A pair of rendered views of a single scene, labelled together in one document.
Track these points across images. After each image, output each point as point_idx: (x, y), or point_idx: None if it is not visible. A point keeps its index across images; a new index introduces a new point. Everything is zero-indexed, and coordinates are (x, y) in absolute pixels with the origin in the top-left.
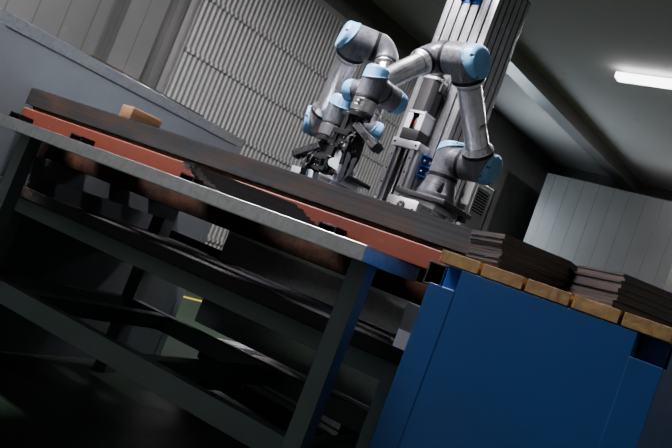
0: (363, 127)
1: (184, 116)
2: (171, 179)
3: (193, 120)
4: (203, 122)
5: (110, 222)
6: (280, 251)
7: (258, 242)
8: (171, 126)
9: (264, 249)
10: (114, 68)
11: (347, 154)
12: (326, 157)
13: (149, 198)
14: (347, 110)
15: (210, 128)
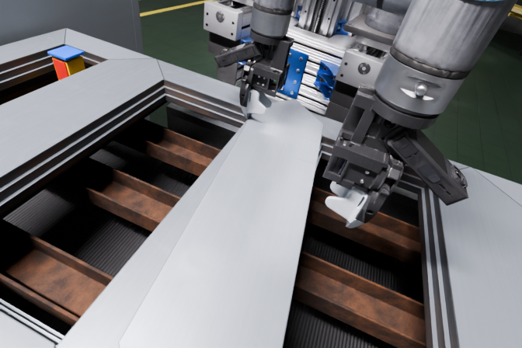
0: (426, 154)
1: None
2: None
3: None
4: None
5: (26, 203)
6: (230, 135)
7: (203, 124)
8: None
9: (211, 132)
10: None
11: None
12: (277, 78)
13: (29, 301)
14: None
15: None
